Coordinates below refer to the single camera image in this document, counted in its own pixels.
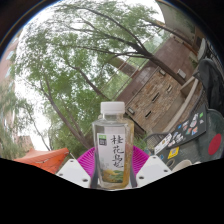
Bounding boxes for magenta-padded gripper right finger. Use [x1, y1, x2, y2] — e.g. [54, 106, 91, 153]
[129, 145, 173, 189]

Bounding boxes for orange canopy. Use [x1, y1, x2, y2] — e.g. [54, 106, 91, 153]
[13, 147, 71, 175]

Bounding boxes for dark mesh chair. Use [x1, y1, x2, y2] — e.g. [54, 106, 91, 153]
[198, 58, 224, 116]

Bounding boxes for black sticker-covered laptop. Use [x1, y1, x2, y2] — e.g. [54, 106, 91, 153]
[153, 104, 210, 161]

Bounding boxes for white cup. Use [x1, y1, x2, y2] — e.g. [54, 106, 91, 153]
[171, 159, 195, 173]

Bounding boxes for brown brick building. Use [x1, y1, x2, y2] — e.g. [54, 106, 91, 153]
[109, 19, 206, 134]

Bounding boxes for large green tree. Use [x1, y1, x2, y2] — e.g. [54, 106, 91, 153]
[9, 0, 201, 153]

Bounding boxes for flat round red coaster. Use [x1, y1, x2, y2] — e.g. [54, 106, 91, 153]
[207, 133, 223, 157]

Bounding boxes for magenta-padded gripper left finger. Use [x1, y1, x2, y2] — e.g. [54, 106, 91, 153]
[55, 146, 100, 189]

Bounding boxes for clear white-capped drink bottle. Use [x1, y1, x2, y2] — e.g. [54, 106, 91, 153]
[91, 101, 135, 191]

